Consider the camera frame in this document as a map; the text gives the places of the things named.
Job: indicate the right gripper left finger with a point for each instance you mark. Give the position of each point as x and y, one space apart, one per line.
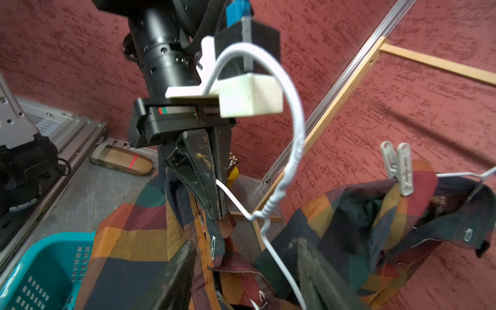
171 288

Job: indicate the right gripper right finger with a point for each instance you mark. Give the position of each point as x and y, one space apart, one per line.
321 286

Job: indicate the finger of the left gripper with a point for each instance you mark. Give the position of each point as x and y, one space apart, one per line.
191 158
220 146

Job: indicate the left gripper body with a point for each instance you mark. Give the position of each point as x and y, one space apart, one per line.
155 121

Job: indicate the plaid shirt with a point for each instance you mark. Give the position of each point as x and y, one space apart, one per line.
375 238
140 238

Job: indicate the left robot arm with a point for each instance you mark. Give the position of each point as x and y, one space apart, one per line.
163 40

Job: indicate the grey clothespin on left hanger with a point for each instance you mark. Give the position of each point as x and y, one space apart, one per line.
398 164

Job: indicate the yellow pen cup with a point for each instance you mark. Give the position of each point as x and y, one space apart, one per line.
233 172

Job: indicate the wooden clothes rack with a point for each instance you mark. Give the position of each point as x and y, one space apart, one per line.
447 119

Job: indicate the teal plastic basket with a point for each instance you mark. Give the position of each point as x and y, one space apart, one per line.
50 273

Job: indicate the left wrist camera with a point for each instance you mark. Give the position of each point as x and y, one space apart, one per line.
244 88

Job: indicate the aluminium rail frame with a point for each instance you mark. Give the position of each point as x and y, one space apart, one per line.
72 134

